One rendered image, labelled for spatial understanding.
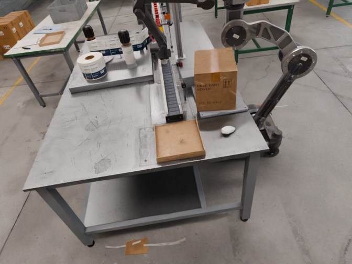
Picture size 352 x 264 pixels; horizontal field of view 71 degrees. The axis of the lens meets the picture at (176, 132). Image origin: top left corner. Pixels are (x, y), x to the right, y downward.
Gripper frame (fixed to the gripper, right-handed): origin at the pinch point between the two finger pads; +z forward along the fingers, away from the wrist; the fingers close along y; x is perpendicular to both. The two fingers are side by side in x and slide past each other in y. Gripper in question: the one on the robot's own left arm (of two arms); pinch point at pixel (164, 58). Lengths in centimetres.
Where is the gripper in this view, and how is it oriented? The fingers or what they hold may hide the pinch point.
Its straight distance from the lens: 204.9
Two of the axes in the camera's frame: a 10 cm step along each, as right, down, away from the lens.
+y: -9.9, 1.7, -0.2
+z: 0.1, 1.8, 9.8
